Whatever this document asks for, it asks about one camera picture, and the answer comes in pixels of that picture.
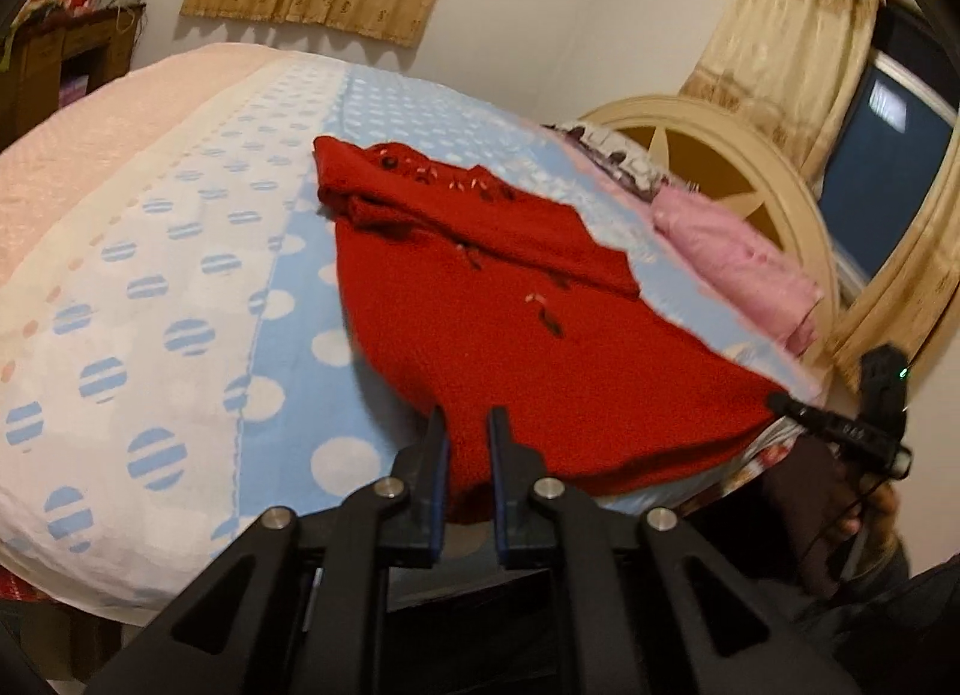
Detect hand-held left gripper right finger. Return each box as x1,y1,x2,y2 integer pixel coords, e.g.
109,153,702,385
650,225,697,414
487,406,863,695

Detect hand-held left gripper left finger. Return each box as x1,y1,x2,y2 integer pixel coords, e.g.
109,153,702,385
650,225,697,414
82,406,451,695

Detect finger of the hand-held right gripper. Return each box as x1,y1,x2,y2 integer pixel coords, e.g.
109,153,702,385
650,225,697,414
766,395,863,452

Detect red knitted sweater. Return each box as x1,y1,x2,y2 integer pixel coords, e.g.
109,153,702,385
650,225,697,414
311,134,796,525

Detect person's right hand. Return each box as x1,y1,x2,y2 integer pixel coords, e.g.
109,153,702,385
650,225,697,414
765,436,901,595

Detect pink quilt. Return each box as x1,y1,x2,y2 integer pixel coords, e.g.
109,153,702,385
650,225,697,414
651,185,824,358

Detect dark window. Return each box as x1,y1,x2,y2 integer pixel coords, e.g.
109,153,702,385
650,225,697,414
817,50,960,283

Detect cream round headboard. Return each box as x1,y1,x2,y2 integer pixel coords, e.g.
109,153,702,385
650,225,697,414
581,95,841,366

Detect patterned pillow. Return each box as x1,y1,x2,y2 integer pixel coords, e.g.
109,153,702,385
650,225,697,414
555,123,695,201

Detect polka dot bed sheet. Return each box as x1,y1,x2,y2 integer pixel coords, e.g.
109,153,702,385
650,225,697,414
0,42,833,625

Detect narrow beige curtain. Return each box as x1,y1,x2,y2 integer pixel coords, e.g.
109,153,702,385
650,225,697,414
679,0,886,178

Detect brown wooden desk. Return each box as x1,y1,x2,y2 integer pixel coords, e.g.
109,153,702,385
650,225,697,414
0,1,147,148

